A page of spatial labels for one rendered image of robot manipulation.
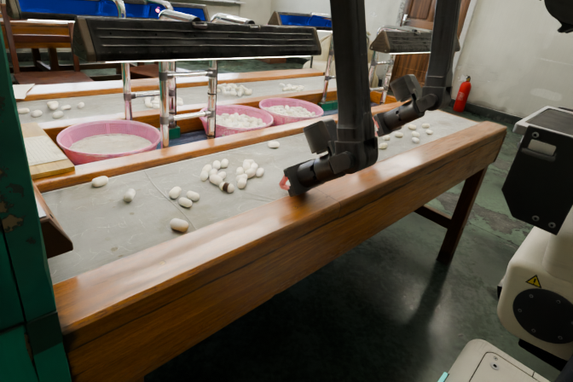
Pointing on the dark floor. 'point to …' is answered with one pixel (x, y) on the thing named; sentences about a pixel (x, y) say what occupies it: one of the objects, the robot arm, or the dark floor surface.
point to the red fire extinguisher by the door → (462, 95)
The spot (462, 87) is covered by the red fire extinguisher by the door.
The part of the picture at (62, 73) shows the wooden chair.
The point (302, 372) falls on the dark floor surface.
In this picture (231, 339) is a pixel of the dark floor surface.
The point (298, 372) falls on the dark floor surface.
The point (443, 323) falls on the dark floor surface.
